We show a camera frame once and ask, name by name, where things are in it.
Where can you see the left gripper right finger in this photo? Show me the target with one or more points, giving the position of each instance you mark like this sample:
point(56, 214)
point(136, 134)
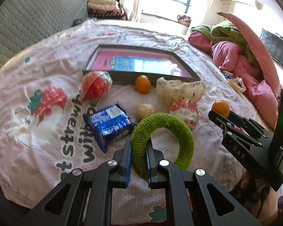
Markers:
point(193, 197)

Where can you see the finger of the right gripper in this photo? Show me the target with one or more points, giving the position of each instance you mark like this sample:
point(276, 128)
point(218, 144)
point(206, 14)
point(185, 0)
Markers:
point(252, 128)
point(235, 139)

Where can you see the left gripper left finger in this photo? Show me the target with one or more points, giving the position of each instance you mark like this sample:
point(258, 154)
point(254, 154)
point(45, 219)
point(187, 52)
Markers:
point(84, 197)

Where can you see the orange mandarin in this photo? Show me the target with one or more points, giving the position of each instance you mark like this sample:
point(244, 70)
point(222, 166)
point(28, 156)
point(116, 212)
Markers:
point(221, 107)
point(142, 84)

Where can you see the cream patterned cloth bag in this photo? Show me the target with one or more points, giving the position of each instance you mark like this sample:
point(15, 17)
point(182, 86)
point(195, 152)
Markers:
point(170, 91)

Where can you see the blue cookie packet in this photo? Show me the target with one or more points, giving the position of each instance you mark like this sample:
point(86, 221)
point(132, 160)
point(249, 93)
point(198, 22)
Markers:
point(108, 125)

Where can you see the walnut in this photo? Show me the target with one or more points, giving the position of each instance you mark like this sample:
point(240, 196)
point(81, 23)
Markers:
point(144, 111)

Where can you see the red snack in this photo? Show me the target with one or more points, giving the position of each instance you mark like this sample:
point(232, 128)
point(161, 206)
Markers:
point(95, 85)

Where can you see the snack packets by duvet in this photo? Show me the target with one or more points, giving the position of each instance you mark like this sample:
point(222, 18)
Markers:
point(235, 82)

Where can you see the pink pillow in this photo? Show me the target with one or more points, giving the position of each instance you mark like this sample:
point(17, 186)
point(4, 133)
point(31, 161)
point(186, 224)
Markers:
point(259, 50)

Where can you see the pink crumpled duvet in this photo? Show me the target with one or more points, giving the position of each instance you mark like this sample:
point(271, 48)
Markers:
point(228, 56)

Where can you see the dark framed screen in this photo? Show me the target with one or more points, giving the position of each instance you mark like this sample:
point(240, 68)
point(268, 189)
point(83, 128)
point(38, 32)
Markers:
point(274, 44)

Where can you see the green blanket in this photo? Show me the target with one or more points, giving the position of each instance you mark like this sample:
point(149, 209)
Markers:
point(226, 31)

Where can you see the pink strawberry bed sheet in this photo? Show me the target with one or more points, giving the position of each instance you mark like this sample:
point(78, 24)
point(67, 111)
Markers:
point(42, 133)

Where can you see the floral bag on windowsill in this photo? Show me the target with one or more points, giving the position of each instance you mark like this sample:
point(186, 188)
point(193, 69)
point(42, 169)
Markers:
point(184, 19)

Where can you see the dark tray with pink book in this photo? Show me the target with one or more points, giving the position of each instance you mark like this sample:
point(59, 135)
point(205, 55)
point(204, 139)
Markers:
point(125, 63)

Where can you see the stack of folded blankets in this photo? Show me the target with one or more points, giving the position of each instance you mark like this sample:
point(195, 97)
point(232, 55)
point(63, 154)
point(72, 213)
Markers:
point(106, 9)

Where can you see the grey quilted headboard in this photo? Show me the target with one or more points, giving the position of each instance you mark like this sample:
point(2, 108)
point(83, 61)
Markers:
point(26, 22)

